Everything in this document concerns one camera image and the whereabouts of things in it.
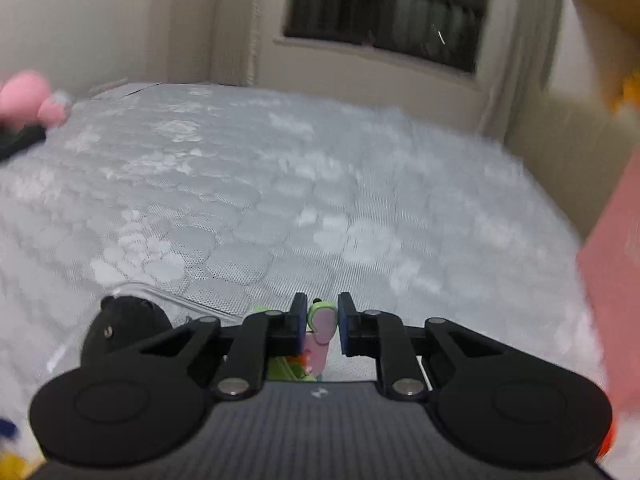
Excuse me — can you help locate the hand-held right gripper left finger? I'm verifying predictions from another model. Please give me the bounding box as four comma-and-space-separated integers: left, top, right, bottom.
132, 292, 308, 401

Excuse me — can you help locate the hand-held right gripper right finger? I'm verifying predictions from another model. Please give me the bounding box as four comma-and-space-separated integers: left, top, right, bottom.
337, 291, 506, 401

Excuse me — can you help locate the green and pink toy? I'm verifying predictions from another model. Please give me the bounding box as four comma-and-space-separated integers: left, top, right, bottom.
247, 299, 337, 382

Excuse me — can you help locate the clear glass food container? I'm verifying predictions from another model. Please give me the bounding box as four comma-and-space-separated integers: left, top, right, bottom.
47, 282, 241, 376

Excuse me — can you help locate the black plush toy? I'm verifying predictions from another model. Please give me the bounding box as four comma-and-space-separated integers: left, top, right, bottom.
81, 295, 171, 361

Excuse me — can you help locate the grey quilted mattress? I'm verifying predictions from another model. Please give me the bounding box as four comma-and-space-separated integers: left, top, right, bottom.
0, 81, 613, 411

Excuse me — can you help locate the pink paper bag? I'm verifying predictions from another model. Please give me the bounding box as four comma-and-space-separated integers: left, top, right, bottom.
575, 150, 640, 421

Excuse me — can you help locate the beige padded headboard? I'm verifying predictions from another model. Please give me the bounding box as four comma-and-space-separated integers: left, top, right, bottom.
505, 92, 640, 241

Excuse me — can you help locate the white curtain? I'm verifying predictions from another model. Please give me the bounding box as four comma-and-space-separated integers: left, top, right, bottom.
480, 0, 566, 141
210, 0, 261, 88

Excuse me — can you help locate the dark window with railing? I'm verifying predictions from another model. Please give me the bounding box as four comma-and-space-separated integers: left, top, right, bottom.
282, 0, 493, 75

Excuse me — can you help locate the black cloth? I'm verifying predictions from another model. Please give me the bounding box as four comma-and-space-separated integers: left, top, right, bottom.
0, 124, 47, 161

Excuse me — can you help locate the pink plush toy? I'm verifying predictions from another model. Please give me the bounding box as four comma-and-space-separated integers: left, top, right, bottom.
0, 71, 71, 128

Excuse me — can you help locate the red toy keychain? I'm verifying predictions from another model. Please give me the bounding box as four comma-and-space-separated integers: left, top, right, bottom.
597, 417, 617, 461

